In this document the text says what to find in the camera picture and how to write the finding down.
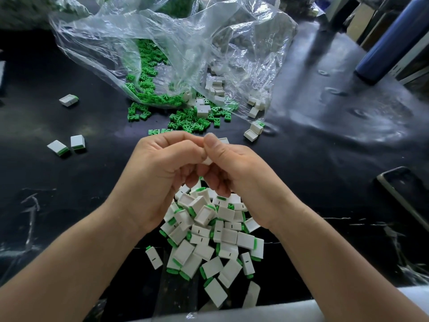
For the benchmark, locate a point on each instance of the white metal frame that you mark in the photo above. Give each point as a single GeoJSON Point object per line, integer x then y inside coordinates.
{"type": "Point", "coordinates": [342, 2]}

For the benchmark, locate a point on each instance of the person's left forearm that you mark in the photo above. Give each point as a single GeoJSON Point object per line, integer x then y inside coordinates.
{"type": "Point", "coordinates": [60, 271]}

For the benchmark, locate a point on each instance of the assembled white-green part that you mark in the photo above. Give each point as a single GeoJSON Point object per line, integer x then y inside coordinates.
{"type": "Point", "coordinates": [68, 100]}
{"type": "Point", "coordinates": [78, 142]}
{"type": "Point", "coordinates": [57, 147]}
{"type": "Point", "coordinates": [154, 257]}

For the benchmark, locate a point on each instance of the black smartphone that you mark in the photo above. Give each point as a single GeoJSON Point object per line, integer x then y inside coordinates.
{"type": "Point", "coordinates": [405, 196]}

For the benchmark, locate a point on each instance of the pile of assembled white-green pieces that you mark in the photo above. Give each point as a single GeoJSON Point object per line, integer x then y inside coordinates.
{"type": "Point", "coordinates": [211, 241]}

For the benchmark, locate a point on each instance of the heap of white caps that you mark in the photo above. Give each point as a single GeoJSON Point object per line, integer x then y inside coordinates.
{"type": "Point", "coordinates": [214, 90]}

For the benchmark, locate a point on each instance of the blue cylinder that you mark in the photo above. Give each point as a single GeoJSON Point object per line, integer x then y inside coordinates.
{"type": "Point", "coordinates": [395, 43]}

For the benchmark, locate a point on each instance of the large bag of assembled pieces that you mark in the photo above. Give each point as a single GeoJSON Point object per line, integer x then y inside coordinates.
{"type": "Point", "coordinates": [33, 6]}

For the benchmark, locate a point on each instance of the person's right forearm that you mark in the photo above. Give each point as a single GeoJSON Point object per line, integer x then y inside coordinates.
{"type": "Point", "coordinates": [352, 268]}

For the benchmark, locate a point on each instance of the person's left hand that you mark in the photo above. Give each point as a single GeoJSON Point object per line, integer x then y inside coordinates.
{"type": "Point", "coordinates": [154, 177]}

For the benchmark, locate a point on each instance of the pile of green clips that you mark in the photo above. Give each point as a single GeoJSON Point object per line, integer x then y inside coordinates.
{"type": "Point", "coordinates": [149, 80]}

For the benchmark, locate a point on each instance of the clear plastic bag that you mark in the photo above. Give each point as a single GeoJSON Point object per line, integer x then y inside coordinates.
{"type": "Point", "coordinates": [251, 40]}

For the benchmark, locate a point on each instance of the plastic bag full of green pieces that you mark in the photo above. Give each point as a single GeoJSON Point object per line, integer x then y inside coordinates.
{"type": "Point", "coordinates": [174, 3]}

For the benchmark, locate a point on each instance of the brown cardboard box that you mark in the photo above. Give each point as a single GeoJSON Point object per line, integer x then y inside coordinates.
{"type": "Point", "coordinates": [360, 22]}

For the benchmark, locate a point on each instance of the person's right hand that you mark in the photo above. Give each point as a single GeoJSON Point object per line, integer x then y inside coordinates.
{"type": "Point", "coordinates": [248, 181]}

